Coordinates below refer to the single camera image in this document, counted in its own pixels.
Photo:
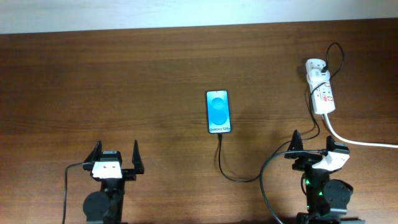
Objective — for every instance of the white USB charger plug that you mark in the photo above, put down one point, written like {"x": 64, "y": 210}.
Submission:
{"x": 316, "y": 76}

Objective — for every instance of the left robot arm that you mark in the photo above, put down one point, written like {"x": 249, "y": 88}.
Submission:
{"x": 106, "y": 205}

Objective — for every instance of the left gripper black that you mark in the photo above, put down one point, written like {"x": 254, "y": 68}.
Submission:
{"x": 130, "y": 173}

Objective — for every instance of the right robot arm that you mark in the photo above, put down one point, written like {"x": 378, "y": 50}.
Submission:
{"x": 327, "y": 198}

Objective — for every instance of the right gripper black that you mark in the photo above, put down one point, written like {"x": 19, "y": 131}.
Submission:
{"x": 306, "y": 160}

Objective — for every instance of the blue Galaxy smartphone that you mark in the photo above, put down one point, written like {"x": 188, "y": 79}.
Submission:
{"x": 219, "y": 120}

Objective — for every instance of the white power strip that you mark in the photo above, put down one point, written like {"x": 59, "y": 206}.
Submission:
{"x": 322, "y": 97}

